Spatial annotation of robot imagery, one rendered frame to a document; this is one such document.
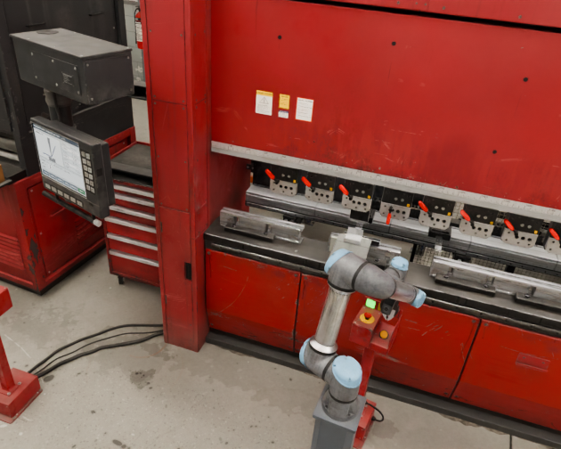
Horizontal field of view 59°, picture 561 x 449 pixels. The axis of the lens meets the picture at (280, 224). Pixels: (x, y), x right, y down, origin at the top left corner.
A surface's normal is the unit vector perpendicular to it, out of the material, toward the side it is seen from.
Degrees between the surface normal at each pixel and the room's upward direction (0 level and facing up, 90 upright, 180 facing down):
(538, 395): 90
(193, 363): 0
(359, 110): 90
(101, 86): 90
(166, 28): 90
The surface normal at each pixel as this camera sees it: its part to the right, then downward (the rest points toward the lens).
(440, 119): -0.32, 0.48
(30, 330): 0.07, -0.85
